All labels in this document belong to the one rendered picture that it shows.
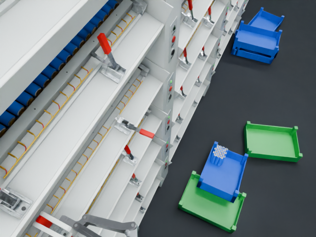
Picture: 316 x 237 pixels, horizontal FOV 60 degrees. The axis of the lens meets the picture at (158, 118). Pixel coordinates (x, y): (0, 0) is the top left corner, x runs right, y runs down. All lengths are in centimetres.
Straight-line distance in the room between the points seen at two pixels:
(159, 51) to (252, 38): 161
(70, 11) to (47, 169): 23
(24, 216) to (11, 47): 24
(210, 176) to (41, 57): 132
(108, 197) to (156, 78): 36
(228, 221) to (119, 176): 86
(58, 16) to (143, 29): 29
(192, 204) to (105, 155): 97
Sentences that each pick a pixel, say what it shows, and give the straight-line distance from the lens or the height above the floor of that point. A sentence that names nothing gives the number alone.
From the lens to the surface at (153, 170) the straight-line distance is 127.
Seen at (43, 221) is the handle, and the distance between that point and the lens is 55.
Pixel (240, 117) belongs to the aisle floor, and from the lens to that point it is 185.
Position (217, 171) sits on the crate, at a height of 5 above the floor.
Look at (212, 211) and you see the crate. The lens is 156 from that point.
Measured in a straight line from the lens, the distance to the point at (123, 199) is 102.
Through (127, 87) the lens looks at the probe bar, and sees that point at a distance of 70.
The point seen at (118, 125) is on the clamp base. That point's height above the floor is 93.
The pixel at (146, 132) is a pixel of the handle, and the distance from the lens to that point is 65.
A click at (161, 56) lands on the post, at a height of 100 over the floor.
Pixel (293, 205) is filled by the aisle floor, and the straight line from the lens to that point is 171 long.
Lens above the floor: 149
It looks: 57 degrees down
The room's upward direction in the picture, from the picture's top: straight up
